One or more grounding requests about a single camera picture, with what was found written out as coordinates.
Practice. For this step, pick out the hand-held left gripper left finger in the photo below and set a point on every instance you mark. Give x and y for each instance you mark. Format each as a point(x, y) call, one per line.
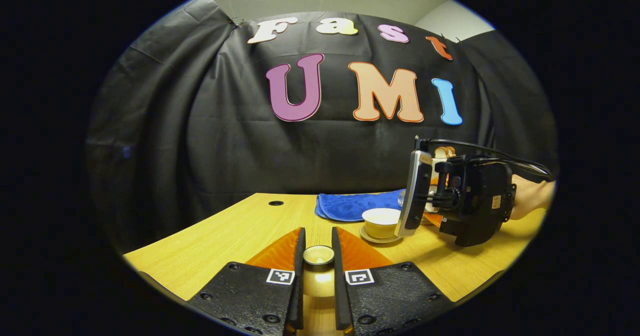
point(298, 296)

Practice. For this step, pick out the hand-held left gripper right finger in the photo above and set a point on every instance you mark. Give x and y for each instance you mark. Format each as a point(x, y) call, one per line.
point(340, 296)

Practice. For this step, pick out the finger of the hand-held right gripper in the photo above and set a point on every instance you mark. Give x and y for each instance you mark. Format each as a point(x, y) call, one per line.
point(435, 220)

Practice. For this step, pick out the cream teacup lid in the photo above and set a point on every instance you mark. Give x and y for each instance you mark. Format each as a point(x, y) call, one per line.
point(318, 281)

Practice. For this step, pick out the clear water bottle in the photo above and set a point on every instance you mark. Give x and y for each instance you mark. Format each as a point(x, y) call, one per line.
point(401, 199)

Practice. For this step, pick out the cream teacup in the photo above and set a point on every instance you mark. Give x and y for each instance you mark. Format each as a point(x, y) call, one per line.
point(380, 223)

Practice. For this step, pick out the white toaster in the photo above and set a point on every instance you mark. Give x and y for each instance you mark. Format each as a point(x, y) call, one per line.
point(437, 164)

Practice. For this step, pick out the bread slice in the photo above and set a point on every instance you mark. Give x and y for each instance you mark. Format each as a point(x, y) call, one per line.
point(444, 151)

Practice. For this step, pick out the cream saucer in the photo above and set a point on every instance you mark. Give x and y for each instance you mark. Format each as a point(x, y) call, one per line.
point(372, 239)

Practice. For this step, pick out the blue towel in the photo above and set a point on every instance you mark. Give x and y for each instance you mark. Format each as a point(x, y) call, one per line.
point(350, 205)

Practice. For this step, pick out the black backdrop cloth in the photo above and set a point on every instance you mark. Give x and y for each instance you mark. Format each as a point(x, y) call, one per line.
point(225, 151)

